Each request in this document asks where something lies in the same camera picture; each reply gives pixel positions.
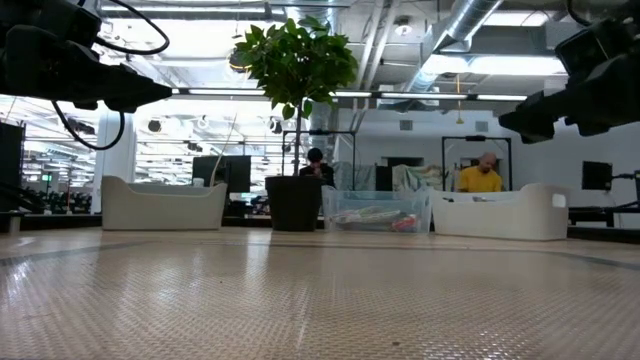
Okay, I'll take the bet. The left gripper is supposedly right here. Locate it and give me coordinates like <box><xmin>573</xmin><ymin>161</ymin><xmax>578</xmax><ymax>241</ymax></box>
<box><xmin>0</xmin><ymin>23</ymin><xmax>174</xmax><ymax>114</ymax></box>

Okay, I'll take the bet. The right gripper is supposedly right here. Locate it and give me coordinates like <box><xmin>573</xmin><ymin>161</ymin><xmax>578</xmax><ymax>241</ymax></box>
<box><xmin>497</xmin><ymin>52</ymin><xmax>640</xmax><ymax>145</ymax></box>

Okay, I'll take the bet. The ceiling light panel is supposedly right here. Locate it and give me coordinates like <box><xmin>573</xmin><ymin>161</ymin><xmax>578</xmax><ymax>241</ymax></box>
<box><xmin>424</xmin><ymin>53</ymin><xmax>569</xmax><ymax>77</ymax></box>

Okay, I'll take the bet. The person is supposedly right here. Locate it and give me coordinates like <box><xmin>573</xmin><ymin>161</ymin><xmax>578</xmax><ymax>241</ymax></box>
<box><xmin>456</xmin><ymin>151</ymin><xmax>504</xmax><ymax>194</ymax></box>
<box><xmin>298</xmin><ymin>147</ymin><xmax>337</xmax><ymax>190</ymax></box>

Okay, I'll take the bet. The white plastic bin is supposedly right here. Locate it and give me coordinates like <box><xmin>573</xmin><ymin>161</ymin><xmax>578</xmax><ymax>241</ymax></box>
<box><xmin>100</xmin><ymin>174</ymin><xmax>229</xmax><ymax>232</ymax></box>
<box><xmin>430</xmin><ymin>182</ymin><xmax>571</xmax><ymax>242</ymax></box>

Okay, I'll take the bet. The black side table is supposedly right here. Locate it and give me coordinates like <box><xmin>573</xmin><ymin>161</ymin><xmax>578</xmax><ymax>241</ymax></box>
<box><xmin>568</xmin><ymin>169</ymin><xmax>640</xmax><ymax>229</ymax></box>

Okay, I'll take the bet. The ceiling light strip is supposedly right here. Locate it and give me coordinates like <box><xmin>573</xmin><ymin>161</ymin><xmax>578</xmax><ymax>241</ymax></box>
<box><xmin>172</xmin><ymin>87</ymin><xmax>530</xmax><ymax>102</ymax></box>

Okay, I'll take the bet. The black partition panel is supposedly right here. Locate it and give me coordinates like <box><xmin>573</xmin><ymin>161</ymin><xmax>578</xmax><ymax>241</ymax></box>
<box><xmin>0</xmin><ymin>122</ymin><xmax>26</xmax><ymax>214</ymax></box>

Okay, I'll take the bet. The potted green leafy plant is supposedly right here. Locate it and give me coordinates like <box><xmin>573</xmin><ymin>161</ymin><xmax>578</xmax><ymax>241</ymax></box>
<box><xmin>233</xmin><ymin>15</ymin><xmax>360</xmax><ymax>233</ymax></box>

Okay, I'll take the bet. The brown silicone baking mat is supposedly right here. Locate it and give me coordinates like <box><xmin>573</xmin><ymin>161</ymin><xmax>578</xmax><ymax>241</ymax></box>
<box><xmin>0</xmin><ymin>238</ymin><xmax>640</xmax><ymax>360</ymax></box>

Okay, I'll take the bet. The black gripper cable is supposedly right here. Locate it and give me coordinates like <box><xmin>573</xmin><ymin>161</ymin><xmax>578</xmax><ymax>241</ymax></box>
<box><xmin>74</xmin><ymin>0</ymin><xmax>171</xmax><ymax>56</ymax></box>
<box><xmin>52</xmin><ymin>99</ymin><xmax>126</xmax><ymax>151</ymax></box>

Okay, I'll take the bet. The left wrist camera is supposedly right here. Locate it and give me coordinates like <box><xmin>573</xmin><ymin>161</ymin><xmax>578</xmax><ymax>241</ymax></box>
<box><xmin>0</xmin><ymin>0</ymin><xmax>104</xmax><ymax>50</ymax></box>

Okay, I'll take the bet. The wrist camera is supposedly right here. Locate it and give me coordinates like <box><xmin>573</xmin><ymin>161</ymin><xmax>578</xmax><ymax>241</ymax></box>
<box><xmin>554</xmin><ymin>17</ymin><xmax>640</xmax><ymax>76</ymax></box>
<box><xmin>0</xmin><ymin>0</ymin><xmax>104</xmax><ymax>50</ymax></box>

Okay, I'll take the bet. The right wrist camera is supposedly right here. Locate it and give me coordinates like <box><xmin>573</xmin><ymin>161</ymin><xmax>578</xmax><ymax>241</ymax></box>
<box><xmin>554</xmin><ymin>17</ymin><xmax>640</xmax><ymax>76</ymax></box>

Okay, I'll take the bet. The silver ceiling duct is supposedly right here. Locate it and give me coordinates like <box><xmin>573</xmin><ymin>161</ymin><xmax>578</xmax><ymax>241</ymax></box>
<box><xmin>399</xmin><ymin>0</ymin><xmax>505</xmax><ymax>96</ymax></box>

